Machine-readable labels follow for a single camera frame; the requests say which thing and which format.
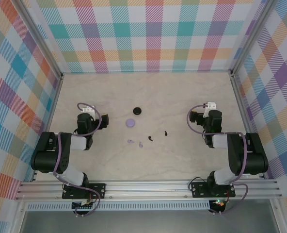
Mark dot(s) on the purple round charging case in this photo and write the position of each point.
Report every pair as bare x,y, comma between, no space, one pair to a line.
130,122

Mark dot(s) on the black round charging case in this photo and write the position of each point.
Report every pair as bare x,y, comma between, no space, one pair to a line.
137,111

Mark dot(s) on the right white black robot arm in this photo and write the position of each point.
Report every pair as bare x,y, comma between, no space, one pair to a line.
252,155

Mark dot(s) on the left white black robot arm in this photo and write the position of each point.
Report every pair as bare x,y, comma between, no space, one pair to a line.
49,155

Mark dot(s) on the grey metal shelf panel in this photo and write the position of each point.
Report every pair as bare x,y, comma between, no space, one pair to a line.
146,222

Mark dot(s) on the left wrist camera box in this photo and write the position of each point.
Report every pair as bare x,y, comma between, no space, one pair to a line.
88,109

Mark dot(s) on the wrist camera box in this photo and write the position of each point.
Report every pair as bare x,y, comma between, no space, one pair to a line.
210,105
88,109

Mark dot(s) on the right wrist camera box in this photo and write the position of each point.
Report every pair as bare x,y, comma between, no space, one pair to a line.
210,105

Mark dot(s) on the aluminium frame side rail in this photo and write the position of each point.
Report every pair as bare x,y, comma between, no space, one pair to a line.
241,104
51,114

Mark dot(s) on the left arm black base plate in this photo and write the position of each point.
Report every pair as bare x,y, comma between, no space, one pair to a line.
100,190

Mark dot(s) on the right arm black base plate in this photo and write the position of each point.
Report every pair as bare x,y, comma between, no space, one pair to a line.
199,190

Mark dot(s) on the aluminium mounting rail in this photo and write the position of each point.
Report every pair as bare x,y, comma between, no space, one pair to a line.
146,189

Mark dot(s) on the aluminium frame corner post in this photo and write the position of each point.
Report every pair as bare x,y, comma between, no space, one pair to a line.
39,38
249,38

